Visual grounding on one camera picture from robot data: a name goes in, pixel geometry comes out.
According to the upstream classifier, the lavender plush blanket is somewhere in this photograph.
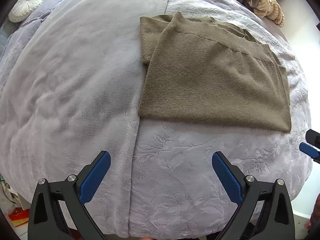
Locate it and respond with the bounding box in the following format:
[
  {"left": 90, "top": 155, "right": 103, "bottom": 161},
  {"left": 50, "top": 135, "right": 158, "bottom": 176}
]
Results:
[{"left": 1, "top": 0, "right": 312, "bottom": 239}]

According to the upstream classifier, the olive brown knit sweater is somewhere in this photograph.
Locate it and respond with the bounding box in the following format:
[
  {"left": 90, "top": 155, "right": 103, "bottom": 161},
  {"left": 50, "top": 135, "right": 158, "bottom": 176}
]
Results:
[{"left": 138, "top": 12, "right": 292, "bottom": 132}]

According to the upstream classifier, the red yellow packet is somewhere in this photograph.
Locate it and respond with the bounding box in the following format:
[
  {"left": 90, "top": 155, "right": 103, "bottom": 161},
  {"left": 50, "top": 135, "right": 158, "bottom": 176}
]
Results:
[{"left": 9, "top": 207, "right": 30, "bottom": 227}]

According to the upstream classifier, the grey quilted floor mat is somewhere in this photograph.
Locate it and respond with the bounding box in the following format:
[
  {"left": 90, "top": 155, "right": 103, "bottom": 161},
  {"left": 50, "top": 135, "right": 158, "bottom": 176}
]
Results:
[{"left": 0, "top": 0, "right": 53, "bottom": 58}]

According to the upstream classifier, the white round pleated cushion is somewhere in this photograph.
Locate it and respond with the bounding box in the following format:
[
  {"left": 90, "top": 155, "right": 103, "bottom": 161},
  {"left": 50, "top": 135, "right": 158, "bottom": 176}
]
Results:
[{"left": 8, "top": 0, "right": 44, "bottom": 23}]

